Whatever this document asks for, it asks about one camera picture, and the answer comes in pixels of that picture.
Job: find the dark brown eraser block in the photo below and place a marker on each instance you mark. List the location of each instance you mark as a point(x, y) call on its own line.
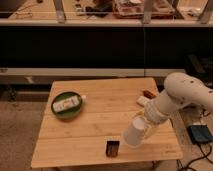
point(112, 148)

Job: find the white tube on plate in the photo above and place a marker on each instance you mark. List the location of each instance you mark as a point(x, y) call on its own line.
point(67, 103)

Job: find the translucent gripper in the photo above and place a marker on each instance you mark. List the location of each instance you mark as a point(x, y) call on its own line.
point(145, 124)

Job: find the wooden folding table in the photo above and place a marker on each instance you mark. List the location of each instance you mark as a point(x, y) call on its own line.
point(109, 106)

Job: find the green round plate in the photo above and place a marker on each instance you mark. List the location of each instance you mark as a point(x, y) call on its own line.
point(69, 113)

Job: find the black power adapter box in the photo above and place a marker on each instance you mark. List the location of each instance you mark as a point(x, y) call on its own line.
point(199, 134)

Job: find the white rectangular block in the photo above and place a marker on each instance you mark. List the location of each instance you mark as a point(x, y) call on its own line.
point(142, 101)

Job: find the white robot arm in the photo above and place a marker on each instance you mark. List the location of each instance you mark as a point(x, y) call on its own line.
point(180, 90)

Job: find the dark red snack bar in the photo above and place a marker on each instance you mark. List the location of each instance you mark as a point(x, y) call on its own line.
point(148, 94)

